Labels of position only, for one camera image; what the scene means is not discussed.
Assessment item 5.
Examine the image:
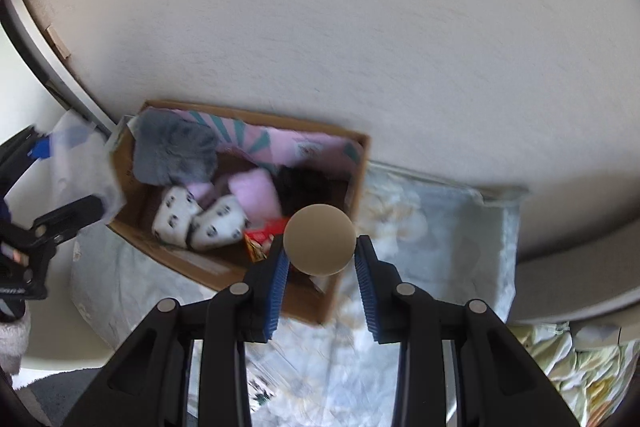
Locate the cardboard box with pink lining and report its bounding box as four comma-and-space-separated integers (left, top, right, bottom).
107, 99, 372, 326

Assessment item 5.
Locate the white panda print sock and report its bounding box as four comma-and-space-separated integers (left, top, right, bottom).
190, 197, 250, 252
151, 186, 203, 249

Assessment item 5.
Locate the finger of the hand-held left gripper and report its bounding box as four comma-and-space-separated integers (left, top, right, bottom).
32, 195, 107, 258
0, 126, 54, 202

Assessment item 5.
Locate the pink fluffy sock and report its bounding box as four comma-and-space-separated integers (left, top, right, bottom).
190, 169, 284, 229

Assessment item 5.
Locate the clear plastic bag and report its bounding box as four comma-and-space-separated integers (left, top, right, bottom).
50, 111, 127, 226

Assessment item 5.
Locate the red and white small box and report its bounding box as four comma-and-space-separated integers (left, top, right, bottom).
243, 217, 291, 264

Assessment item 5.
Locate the yellow green floral blanket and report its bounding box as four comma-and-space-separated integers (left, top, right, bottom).
510, 322, 640, 427

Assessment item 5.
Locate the grey striped sock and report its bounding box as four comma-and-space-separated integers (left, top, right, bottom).
131, 112, 220, 186

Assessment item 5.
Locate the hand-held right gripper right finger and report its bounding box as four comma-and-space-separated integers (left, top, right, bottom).
353, 234, 576, 427

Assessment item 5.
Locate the grey frame rail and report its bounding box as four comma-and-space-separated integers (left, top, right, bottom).
0, 0, 123, 135

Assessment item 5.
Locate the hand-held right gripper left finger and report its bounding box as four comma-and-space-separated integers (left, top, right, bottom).
62, 234, 291, 427

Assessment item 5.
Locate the black cloth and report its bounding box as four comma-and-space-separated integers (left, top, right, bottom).
276, 166, 351, 219

